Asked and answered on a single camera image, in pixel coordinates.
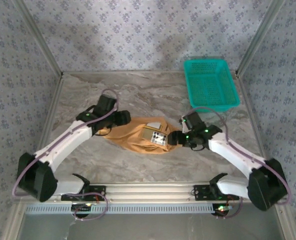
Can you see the tan t-shirt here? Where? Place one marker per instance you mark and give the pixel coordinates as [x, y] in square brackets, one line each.
[130, 137]

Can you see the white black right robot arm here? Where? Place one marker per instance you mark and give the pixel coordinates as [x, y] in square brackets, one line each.
[228, 150]

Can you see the thin table edge strip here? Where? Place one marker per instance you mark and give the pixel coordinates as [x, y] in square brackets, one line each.
[113, 72]

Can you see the teal plastic basket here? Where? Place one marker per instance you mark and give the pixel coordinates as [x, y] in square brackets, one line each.
[210, 85]

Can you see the small controller circuit board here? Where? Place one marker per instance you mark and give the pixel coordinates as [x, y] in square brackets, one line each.
[81, 208]
[221, 209]

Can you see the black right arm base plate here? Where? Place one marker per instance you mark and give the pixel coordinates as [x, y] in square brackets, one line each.
[201, 192]

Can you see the aluminium mounting rail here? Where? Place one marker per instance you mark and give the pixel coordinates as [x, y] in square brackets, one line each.
[148, 192]

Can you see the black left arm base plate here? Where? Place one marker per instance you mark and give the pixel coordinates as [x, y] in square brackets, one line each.
[98, 192]

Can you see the aluminium frame post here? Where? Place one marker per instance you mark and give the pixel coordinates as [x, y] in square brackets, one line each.
[38, 35]
[260, 35]

